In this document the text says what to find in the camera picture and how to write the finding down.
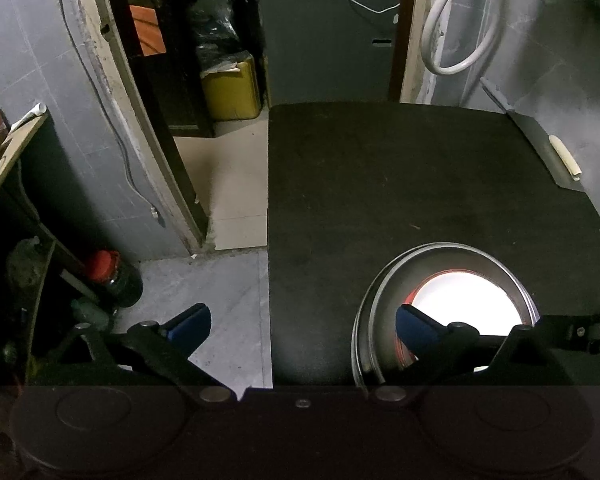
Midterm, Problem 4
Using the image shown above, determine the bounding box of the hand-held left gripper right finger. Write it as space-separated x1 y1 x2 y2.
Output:
370 303 573 407

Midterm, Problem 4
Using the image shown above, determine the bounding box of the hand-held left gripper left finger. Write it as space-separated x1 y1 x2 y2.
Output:
45 302 238 407

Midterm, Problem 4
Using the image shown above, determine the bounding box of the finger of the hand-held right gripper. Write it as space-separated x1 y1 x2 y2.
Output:
536 311 600 356

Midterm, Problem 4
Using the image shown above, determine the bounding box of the stainless steel bowl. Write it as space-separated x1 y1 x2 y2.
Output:
366 246 536 376

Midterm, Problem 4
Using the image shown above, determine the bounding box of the white ceramic bowl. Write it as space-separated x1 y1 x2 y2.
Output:
406 270 525 373

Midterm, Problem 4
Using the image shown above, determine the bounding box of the jar with red lid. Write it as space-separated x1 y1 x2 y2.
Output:
84 249 144 309

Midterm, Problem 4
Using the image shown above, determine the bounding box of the white cylinder piece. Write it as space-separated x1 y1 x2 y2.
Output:
549 134 584 182

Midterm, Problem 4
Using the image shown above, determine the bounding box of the kitchen cleaver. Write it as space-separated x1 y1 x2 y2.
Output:
480 77 587 194

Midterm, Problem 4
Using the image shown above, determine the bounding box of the dark wooden door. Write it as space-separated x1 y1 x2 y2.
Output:
87 0 217 241

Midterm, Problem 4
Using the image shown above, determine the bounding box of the yellow jerrycan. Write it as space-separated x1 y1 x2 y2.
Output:
201 52 262 122

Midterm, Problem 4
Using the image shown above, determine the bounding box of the wooden side shelf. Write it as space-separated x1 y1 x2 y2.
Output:
0 110 50 223

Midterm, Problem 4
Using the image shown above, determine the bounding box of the rolled white paper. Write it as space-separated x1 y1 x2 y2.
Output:
9 102 48 134

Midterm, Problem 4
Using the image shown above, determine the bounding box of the black cabinet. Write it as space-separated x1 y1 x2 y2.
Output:
256 0 402 107

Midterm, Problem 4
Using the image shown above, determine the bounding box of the black plastic bag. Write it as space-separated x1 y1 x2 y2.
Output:
192 0 243 73

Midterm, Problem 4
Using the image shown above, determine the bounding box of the orange stool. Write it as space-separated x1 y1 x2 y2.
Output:
128 4 167 57

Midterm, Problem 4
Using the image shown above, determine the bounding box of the grey wall wire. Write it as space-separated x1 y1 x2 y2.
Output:
52 0 162 228

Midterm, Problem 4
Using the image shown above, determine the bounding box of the door frame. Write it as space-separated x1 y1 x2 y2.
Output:
55 0 207 253

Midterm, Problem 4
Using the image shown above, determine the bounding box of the white hose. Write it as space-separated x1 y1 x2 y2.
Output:
422 0 505 77

